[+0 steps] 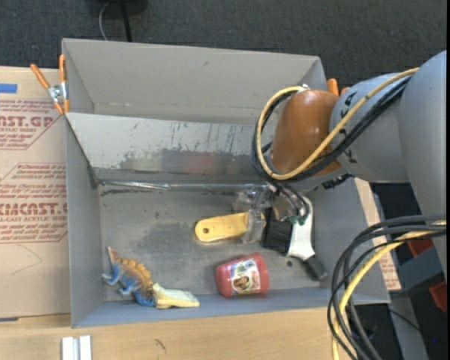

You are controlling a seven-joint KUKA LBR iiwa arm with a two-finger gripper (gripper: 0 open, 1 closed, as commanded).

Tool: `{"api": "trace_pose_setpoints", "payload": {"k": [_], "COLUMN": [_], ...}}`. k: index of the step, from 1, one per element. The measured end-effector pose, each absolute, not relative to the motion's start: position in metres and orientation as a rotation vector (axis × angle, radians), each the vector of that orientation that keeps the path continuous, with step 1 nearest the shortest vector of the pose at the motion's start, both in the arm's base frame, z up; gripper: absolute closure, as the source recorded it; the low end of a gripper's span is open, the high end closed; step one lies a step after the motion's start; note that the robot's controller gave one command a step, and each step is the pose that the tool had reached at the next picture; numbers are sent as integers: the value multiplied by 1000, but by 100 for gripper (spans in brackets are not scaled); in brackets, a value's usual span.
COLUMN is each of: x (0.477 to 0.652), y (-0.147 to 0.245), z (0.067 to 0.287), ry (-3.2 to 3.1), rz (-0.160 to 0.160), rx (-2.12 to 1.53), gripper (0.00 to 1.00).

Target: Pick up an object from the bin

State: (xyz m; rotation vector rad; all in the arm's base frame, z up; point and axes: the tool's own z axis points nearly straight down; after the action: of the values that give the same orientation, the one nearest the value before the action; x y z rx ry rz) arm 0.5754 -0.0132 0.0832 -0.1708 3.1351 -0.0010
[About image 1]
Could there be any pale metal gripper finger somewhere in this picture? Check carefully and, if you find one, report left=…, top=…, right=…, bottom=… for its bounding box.
left=241, top=212, right=267, bottom=245
left=235, top=187, right=272, bottom=215

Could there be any yellow handled black paint brush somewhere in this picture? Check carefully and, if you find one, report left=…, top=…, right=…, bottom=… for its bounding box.
left=193, top=205, right=294, bottom=255

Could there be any red jar with picture label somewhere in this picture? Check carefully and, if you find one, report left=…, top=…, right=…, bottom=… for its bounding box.
left=214, top=252, right=270, bottom=299

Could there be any grey metal bin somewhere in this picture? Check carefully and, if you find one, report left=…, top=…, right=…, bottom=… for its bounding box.
left=61, top=37, right=392, bottom=329

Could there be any pale yellow sponge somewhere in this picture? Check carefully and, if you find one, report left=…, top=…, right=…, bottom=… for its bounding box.
left=151, top=282, right=201, bottom=310

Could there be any blue and orange toy dinosaur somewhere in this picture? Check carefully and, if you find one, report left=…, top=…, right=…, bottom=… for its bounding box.
left=100, top=246, right=158, bottom=308

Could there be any brown cardboard board red print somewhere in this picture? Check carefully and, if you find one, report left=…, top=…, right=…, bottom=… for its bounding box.
left=0, top=64, right=72, bottom=324

